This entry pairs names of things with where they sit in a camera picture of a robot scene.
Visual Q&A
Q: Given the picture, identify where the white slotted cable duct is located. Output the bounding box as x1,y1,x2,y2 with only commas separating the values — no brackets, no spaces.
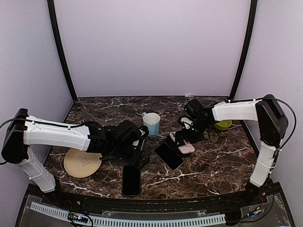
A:
30,202,226,227

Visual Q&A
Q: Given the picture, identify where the beige round plate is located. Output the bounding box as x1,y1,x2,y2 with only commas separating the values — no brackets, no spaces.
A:
63,148,102,178

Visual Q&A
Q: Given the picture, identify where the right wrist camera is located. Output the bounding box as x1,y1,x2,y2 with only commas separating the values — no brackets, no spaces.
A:
178,98,204,129

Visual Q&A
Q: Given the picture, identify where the black phone case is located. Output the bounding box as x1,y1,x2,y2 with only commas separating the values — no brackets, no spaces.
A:
121,165,142,197

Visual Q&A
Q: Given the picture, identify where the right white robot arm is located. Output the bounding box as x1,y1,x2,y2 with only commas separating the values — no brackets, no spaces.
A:
174,94,289,205

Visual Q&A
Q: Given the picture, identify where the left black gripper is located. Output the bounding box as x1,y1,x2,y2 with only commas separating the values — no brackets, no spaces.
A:
109,143,150,169

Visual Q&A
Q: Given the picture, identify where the lime green bowl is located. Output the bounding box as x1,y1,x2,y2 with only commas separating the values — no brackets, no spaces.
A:
214,120,232,131

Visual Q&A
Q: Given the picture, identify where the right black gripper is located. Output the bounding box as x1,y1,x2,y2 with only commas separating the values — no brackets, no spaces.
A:
175,119,211,147

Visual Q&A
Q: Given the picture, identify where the black frame post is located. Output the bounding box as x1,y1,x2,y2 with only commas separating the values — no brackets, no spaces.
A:
47,0,78,102
229,0,258,100

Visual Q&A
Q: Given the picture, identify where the black front rail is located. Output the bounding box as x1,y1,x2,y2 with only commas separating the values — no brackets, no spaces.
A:
55,191,270,213

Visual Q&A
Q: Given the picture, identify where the pink phone case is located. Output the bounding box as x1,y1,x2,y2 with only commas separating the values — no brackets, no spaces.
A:
169,132,195,154

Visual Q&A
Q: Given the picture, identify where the blue ceramic mug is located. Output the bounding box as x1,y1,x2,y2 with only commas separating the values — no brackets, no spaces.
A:
143,113,161,137

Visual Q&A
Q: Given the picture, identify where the right black frame post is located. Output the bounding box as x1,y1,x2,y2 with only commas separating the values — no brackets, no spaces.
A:
229,0,258,100

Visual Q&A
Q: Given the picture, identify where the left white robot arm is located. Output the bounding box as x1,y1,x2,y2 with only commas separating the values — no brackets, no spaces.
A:
1,108,149,206

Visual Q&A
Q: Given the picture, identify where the left black frame post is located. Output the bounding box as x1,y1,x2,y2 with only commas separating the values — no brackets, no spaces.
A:
47,0,78,102

